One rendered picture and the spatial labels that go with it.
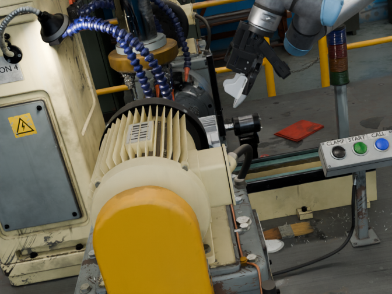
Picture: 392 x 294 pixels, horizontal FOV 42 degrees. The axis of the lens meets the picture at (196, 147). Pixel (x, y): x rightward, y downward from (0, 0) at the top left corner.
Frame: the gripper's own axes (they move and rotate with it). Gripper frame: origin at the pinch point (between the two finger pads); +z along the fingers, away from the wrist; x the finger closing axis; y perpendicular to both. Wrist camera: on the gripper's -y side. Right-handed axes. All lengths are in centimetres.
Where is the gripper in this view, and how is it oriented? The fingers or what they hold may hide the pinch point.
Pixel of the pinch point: (238, 103)
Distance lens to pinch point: 132.5
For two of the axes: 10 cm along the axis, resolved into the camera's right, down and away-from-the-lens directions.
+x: 0.4, 4.2, -9.1
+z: -3.4, 8.6, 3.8
